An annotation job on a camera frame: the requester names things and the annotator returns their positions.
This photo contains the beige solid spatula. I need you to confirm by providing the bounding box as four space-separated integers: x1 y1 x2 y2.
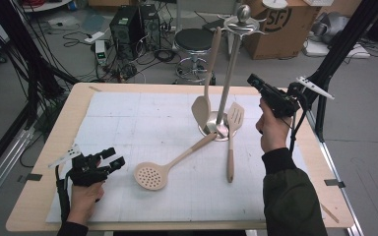
191 26 223 133

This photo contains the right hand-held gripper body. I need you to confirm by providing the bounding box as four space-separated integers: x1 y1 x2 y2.
260 76 336 118

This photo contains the person's left hand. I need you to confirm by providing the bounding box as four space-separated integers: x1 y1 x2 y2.
66 180 105 226

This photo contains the brown tape strip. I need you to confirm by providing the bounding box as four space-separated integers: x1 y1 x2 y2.
319 203 340 224

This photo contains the cardboard box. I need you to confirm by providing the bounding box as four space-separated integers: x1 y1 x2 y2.
242 0 323 61

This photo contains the slim black computer tower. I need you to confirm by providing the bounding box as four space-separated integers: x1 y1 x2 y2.
139 3 161 50

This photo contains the large black computer tower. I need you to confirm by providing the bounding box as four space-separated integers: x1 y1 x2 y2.
108 5 146 62

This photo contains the aluminium rail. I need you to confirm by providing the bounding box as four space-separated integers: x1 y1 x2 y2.
304 109 365 236
0 126 35 214

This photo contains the hand-held gripper cable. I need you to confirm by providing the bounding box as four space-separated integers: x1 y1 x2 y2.
288 85 309 155
54 165 72 224

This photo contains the long white power strip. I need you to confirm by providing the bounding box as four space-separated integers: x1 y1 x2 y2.
303 38 372 60

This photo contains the white round disc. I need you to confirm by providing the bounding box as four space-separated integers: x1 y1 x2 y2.
262 0 288 10

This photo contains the left hand-held gripper cable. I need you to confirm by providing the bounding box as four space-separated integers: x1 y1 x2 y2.
54 165 72 224

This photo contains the small white power strip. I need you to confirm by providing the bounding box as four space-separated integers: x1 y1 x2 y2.
84 30 106 44

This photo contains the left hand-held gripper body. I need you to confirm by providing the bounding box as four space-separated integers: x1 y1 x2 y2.
47 144 111 188

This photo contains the beige slotted spatula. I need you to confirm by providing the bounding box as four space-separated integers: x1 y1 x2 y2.
225 101 245 184

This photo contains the black tape piece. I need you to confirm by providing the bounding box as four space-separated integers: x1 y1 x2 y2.
17 173 43 184
324 179 347 189

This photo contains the right hand-held gripper cable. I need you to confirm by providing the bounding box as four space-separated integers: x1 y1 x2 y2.
288 85 309 155

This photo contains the beige perforated skimmer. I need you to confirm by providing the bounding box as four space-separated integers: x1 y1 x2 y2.
133 131 219 192

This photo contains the white grid mat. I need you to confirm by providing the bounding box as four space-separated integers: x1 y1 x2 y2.
45 90 327 224

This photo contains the white bench power supply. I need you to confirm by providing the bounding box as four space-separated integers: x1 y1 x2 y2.
94 39 108 67

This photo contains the steel utensil rack stand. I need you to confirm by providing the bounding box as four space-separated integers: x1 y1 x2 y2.
198 4 269 143

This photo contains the person's right hand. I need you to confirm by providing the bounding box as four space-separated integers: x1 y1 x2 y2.
255 97 291 154

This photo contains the black metal frame stand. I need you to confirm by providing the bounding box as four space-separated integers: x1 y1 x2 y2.
0 0 80 129
288 0 378 144

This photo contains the grey bag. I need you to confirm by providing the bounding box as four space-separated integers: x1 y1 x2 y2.
311 12 350 45

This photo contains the black round stool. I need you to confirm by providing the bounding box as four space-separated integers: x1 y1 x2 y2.
173 28 218 86

